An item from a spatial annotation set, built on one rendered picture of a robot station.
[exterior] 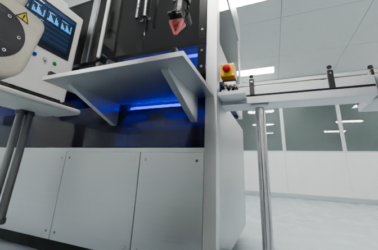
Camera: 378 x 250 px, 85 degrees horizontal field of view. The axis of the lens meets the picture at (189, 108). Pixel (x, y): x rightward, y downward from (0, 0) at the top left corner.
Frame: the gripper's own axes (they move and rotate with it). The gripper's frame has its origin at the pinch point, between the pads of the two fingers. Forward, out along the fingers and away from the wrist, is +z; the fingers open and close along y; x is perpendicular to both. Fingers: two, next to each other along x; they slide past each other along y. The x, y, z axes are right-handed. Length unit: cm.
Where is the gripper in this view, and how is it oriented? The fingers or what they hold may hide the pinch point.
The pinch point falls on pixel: (175, 33)
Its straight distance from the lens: 97.5
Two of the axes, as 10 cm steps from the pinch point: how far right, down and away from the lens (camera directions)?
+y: 3.4, 4.6, 8.2
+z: -1.1, 8.9, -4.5
